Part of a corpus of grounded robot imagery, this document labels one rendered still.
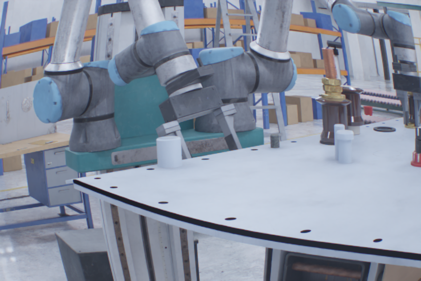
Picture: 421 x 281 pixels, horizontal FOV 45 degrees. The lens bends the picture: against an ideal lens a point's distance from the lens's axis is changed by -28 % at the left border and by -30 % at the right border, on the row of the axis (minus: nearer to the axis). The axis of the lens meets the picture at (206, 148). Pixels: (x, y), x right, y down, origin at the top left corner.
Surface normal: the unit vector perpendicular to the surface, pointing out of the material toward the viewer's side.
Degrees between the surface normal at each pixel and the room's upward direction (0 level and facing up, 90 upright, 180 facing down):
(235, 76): 90
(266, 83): 121
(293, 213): 0
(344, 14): 93
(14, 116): 90
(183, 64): 69
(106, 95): 92
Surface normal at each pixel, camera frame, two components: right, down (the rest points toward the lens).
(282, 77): 0.50, 0.49
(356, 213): -0.04, -0.99
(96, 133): 0.25, -0.21
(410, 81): -0.76, 0.14
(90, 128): 0.00, -0.19
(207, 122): -0.55, -0.19
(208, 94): 0.55, -0.31
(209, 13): 0.61, 0.10
